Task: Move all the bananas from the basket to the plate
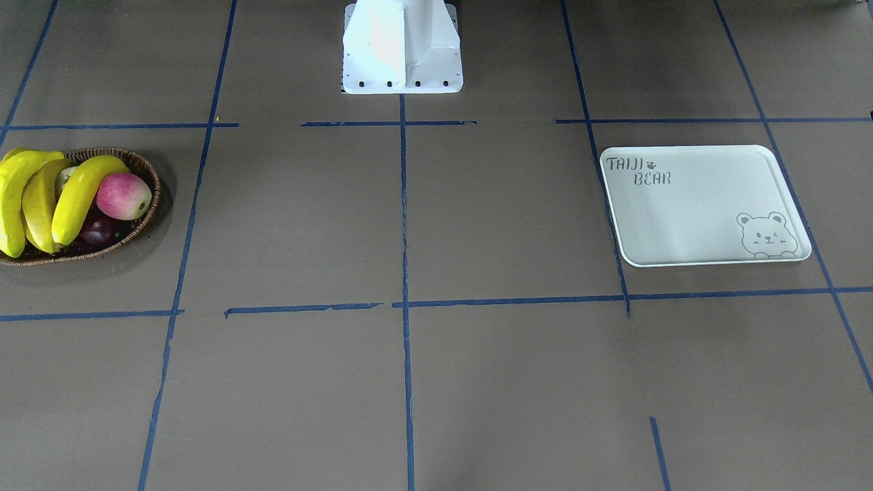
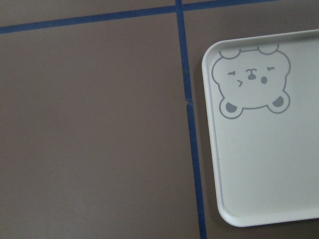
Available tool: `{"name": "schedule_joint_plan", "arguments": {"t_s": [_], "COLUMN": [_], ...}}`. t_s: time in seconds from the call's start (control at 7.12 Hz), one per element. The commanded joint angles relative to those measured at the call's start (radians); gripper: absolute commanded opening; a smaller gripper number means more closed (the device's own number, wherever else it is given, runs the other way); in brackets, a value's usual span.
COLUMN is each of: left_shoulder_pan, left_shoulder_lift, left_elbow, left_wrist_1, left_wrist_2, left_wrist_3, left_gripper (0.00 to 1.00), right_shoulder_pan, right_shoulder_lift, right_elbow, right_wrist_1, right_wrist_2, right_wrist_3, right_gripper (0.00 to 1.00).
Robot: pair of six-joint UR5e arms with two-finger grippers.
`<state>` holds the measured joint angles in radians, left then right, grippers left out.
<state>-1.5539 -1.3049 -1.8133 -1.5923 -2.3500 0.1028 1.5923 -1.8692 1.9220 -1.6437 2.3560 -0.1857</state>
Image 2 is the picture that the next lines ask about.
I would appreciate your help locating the white bear print tray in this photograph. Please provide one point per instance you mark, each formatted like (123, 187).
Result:
(262, 101)

